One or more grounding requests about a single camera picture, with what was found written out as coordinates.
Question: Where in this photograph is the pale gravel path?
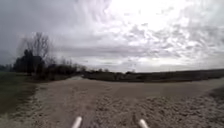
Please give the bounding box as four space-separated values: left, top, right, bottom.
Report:
0 75 224 128

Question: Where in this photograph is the distant dark tree line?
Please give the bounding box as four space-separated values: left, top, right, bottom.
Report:
81 68 224 83

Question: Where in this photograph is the robot's own part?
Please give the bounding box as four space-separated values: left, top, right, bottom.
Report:
138 118 150 128
71 115 83 128

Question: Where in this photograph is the bare tree with dark bushes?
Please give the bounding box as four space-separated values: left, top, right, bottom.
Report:
12 31 83 82

